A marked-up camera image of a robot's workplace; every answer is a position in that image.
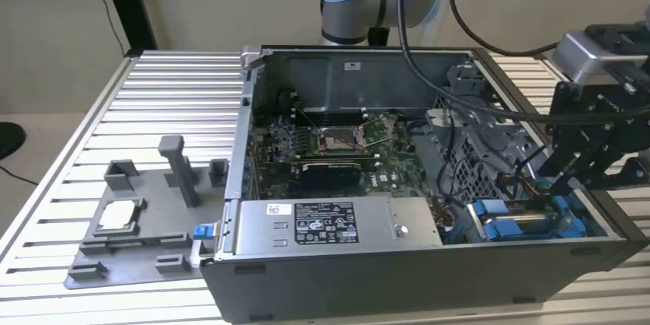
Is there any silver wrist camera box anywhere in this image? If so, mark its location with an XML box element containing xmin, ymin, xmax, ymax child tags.
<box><xmin>551</xmin><ymin>30</ymin><xmax>614</xmax><ymax>84</ymax></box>

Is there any open socket cover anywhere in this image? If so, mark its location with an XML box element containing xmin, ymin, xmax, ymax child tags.
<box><xmin>360</xmin><ymin>116</ymin><xmax>398</xmax><ymax>146</ymax></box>

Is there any blue disk carrier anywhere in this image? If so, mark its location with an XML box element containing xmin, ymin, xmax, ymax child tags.
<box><xmin>483</xmin><ymin>219</ymin><xmax>533</xmax><ymax>243</ymax></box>

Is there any hard disk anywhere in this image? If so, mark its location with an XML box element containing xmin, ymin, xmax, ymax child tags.
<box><xmin>466</xmin><ymin>193</ymin><xmax>589</xmax><ymax>241</ymax></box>

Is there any grey power supply unit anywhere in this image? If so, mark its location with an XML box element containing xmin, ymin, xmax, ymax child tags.
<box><xmin>231</xmin><ymin>196</ymin><xmax>444</xmax><ymax>258</ymax></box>

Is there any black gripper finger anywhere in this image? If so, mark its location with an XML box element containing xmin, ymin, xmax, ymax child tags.
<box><xmin>549</xmin><ymin>141</ymin><xmax>631</xmax><ymax>199</ymax></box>
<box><xmin>537</xmin><ymin>80</ymin><xmax>618</xmax><ymax>176</ymax></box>

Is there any black graphics card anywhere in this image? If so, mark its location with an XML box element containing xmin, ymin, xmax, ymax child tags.
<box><xmin>290</xmin><ymin>160</ymin><xmax>364</xmax><ymax>193</ymax></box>

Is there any thin black wall cable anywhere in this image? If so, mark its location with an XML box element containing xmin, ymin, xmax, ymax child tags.
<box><xmin>83</xmin><ymin>0</ymin><xmax>128</xmax><ymax>56</ymax></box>

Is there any grey parts rack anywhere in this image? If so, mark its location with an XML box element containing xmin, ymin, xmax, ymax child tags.
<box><xmin>63</xmin><ymin>134</ymin><xmax>231</xmax><ymax>291</ymax></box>

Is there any CPU socket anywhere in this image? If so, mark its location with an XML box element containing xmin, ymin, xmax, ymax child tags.
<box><xmin>316</xmin><ymin>125</ymin><xmax>367</xmax><ymax>151</ymax></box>

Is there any grey metal disk bay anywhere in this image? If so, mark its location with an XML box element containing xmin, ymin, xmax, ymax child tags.
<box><xmin>410</xmin><ymin>85</ymin><xmax>590</xmax><ymax>243</ymax></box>

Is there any black looped case wire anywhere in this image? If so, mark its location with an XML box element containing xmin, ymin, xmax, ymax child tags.
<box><xmin>436</xmin><ymin>111</ymin><xmax>508</xmax><ymax>206</ymax></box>

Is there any black frame post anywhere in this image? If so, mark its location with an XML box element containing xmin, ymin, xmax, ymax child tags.
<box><xmin>96</xmin><ymin>0</ymin><xmax>159</xmax><ymax>53</ymax></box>

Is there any black open PC case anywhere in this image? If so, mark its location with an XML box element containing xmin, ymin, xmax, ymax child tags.
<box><xmin>199</xmin><ymin>44</ymin><xmax>643</xmax><ymax>322</ymax></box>

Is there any green motherboard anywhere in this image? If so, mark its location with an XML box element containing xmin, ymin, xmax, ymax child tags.
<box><xmin>251</xmin><ymin>110</ymin><xmax>444</xmax><ymax>201</ymax></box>

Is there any RAM slot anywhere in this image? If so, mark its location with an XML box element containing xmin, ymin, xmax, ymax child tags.
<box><xmin>292</xmin><ymin>151</ymin><xmax>383</xmax><ymax>161</ymax></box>

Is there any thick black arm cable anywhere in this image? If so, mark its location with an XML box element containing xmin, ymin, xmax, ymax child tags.
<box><xmin>396</xmin><ymin>0</ymin><xmax>650</xmax><ymax>125</ymax></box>
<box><xmin>447</xmin><ymin>0</ymin><xmax>559</xmax><ymax>56</ymax></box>

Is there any black round stool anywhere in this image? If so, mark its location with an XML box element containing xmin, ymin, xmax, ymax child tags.
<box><xmin>0</xmin><ymin>121</ymin><xmax>28</xmax><ymax>160</ymax></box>

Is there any silver CPU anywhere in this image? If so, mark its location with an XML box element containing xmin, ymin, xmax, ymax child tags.
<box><xmin>97</xmin><ymin>200</ymin><xmax>143</xmax><ymax>231</ymax></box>

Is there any black disk wire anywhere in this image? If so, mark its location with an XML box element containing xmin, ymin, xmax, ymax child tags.
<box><xmin>510</xmin><ymin>145</ymin><xmax>554</xmax><ymax>197</ymax></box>

